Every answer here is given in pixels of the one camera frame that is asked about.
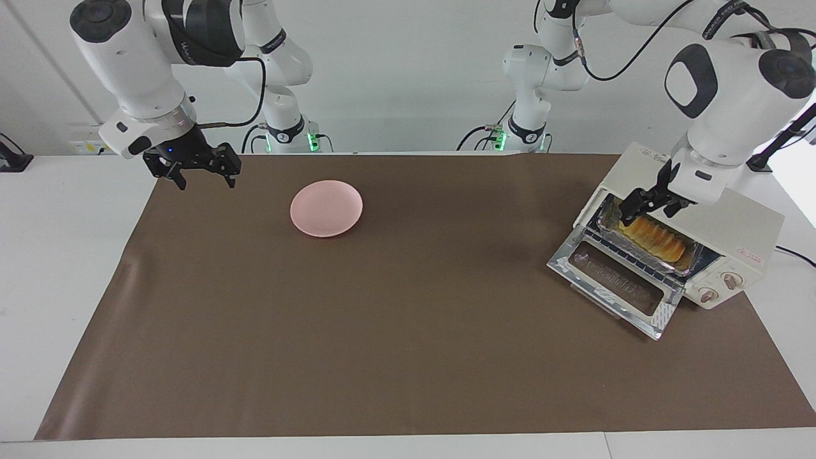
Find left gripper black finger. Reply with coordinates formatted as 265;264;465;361
620;189;651;227
663;195;696;219

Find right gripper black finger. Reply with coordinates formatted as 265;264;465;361
214;143;242;189
142;150;189;191

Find aluminium foil tray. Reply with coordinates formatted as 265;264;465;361
597;194;705;276

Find yellow ridged bread loaf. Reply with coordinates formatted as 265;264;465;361
618;215;687;263

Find cream toaster oven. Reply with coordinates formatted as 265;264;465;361
572;142;785;310

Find glass oven door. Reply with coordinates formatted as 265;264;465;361
546;226;686;341

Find pink round plate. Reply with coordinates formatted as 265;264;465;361
290;180;364;238

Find brown table mat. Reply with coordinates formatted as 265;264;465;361
34;153;816;441

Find black right base cable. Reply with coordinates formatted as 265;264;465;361
242;124;268;154

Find wire oven rack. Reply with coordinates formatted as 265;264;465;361
583;194;721;288

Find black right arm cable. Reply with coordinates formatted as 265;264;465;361
194;56;266;128

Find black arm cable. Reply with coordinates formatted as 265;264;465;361
194;56;266;128
574;0;772;82

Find white wall socket box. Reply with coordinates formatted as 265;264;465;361
69;123;131;156

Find black oven power cable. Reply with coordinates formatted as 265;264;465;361
775;245;816;267

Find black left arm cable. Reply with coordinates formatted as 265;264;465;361
574;0;772;82

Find black desk clamp mount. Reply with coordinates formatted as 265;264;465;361
0;133;34;173

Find black left base cables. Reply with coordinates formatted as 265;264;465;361
456;96;517;152

